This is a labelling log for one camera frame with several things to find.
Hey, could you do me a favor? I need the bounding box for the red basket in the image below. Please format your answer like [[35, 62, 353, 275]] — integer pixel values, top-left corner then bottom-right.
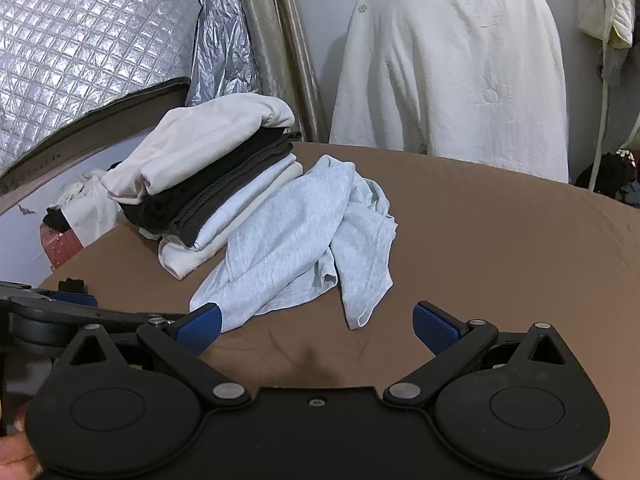
[[40, 222, 84, 268]]

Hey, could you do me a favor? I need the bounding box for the white clothes pile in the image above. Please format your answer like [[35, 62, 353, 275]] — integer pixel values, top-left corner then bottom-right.
[[47, 169, 126, 251]]

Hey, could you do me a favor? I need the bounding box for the white folded garment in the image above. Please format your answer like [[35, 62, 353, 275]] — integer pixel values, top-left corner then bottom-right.
[[192, 154, 302, 252]]

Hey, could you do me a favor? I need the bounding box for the dark brown frame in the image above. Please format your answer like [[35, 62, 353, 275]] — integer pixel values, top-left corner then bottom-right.
[[0, 77, 192, 211]]

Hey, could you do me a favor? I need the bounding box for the beige curtain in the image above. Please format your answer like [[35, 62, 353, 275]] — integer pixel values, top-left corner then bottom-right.
[[235, 0, 322, 143]]

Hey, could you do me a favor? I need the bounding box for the person's left hand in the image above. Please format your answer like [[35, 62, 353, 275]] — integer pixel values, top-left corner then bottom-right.
[[0, 402, 45, 480]]

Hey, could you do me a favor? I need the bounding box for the dark clothes pile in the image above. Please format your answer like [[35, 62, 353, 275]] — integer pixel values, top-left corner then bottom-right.
[[575, 149, 640, 207]]

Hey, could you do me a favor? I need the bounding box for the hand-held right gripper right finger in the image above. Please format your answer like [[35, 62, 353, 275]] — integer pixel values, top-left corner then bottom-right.
[[382, 301, 581, 406]]

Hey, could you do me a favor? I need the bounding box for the grey hanging garment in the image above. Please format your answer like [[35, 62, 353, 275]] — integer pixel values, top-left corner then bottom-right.
[[601, 35, 640, 157]]

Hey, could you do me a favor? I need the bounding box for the dark grey folded garment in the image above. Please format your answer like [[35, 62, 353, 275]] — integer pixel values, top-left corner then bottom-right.
[[165, 140, 297, 249]]

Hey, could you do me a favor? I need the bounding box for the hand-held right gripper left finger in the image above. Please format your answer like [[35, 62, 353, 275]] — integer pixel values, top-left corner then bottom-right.
[[57, 302, 251, 410]]

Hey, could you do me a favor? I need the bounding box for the black folded garment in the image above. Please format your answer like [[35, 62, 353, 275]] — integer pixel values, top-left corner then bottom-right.
[[120, 127, 303, 228]]

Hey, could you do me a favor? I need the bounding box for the cream folded garment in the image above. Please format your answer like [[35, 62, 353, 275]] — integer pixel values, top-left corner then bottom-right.
[[140, 160, 307, 281]]

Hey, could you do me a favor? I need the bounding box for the light grey shirt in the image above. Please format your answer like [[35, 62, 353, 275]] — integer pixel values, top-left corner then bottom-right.
[[189, 155, 398, 333]]

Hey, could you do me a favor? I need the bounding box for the white pole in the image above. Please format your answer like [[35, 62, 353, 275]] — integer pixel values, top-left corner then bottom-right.
[[587, 80, 612, 193]]

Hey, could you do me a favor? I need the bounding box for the silver quilted insulation sheet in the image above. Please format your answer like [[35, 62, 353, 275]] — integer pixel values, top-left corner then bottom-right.
[[0, 0, 261, 176]]

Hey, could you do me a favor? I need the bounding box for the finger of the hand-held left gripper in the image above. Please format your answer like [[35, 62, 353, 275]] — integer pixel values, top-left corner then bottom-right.
[[50, 277, 99, 309]]

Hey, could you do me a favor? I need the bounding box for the white quilted jacket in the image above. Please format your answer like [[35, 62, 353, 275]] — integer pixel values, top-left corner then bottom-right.
[[575, 0, 637, 52]]

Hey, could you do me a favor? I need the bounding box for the white draped blanket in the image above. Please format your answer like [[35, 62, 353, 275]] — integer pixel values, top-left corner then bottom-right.
[[327, 0, 571, 184]]

